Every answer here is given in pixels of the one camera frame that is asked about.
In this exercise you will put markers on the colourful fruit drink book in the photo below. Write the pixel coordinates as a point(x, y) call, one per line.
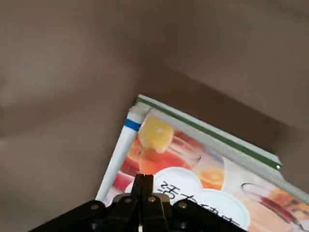
point(157, 133)

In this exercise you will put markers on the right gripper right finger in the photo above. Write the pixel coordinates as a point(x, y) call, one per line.
point(169, 217)

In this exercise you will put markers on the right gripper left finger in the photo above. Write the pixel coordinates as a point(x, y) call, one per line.
point(108, 217)

